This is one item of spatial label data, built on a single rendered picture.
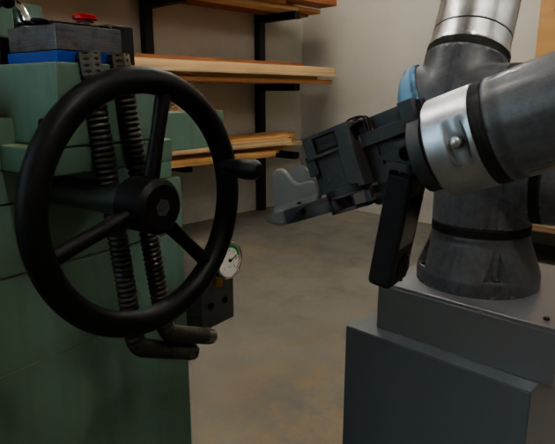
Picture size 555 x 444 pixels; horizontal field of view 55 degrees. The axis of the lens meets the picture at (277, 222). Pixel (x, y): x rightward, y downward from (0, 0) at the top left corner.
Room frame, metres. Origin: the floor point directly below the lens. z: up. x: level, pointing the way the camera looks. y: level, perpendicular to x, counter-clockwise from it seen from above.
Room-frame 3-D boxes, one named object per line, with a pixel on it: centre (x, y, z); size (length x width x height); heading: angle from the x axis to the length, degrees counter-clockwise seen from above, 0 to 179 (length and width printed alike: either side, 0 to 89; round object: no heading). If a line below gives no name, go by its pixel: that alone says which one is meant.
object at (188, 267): (0.90, 0.15, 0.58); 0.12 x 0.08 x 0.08; 54
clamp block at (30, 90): (0.68, 0.25, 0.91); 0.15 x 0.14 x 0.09; 144
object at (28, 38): (0.68, 0.24, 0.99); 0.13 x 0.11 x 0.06; 144
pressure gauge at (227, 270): (0.86, 0.09, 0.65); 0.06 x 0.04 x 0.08; 144
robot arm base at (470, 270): (0.84, -0.33, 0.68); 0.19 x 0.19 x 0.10
